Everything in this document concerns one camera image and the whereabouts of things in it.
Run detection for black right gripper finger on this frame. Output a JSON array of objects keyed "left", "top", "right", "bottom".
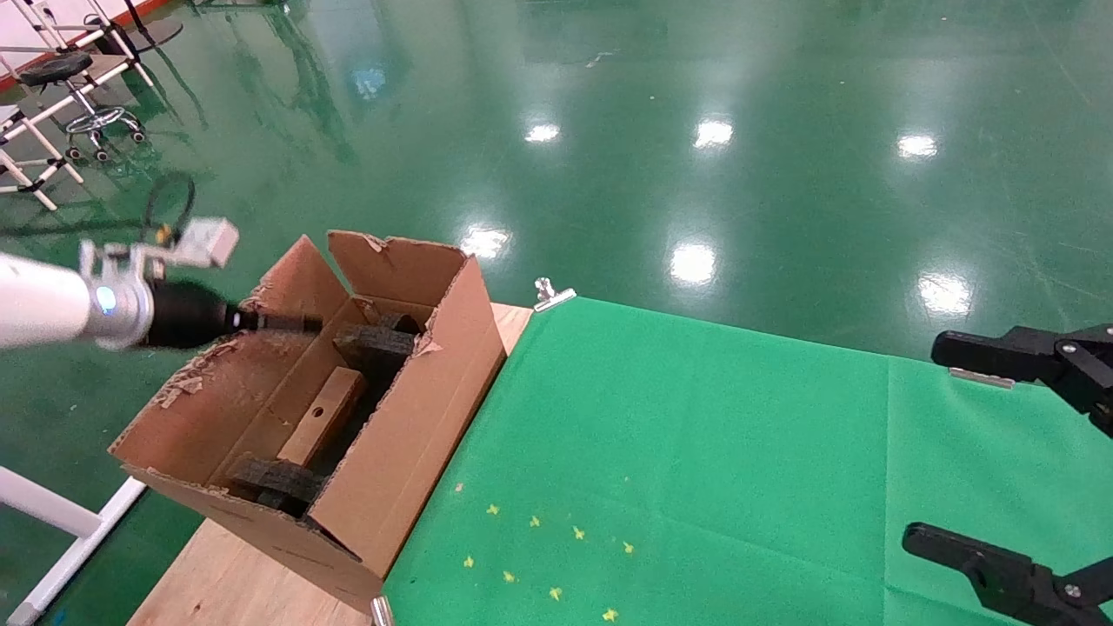
[
  {"left": 902, "top": 523, "right": 1113, "bottom": 626},
  {"left": 930, "top": 323, "right": 1113, "bottom": 436}
]

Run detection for green table cloth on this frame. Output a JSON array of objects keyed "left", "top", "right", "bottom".
[{"left": 383, "top": 296, "right": 1113, "bottom": 626}]

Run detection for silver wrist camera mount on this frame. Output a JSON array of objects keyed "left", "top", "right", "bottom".
[{"left": 78, "top": 217, "right": 240, "bottom": 279}]

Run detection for white pipe table frame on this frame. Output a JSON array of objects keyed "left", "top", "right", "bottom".
[{"left": 0, "top": 468, "right": 147, "bottom": 626}]

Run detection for white pipe frame rack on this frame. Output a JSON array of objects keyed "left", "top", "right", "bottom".
[{"left": 0, "top": 0, "right": 157, "bottom": 214}]

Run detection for open brown cardboard carton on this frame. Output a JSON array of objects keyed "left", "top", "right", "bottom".
[{"left": 109, "top": 230, "right": 510, "bottom": 614}]

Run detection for black wheeled stool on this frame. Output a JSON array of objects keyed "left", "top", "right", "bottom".
[{"left": 17, "top": 50, "right": 147, "bottom": 164}]

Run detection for black round stand base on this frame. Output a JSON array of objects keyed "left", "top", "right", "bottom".
[{"left": 96, "top": 17, "right": 183, "bottom": 57}]

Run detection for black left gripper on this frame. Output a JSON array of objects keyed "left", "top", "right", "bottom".
[{"left": 143, "top": 280, "right": 325, "bottom": 351}]

